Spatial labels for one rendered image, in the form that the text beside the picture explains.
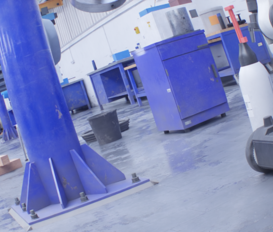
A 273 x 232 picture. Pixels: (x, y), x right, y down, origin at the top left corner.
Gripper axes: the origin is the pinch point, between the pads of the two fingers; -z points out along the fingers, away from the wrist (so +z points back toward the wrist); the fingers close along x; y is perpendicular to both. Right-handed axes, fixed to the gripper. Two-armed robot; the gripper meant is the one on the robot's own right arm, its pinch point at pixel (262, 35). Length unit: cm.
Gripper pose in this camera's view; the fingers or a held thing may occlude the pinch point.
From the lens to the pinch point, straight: 224.0
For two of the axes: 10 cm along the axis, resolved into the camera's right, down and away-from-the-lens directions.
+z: -1.3, -9.9, -0.3
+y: 2.5, 0.0, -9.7
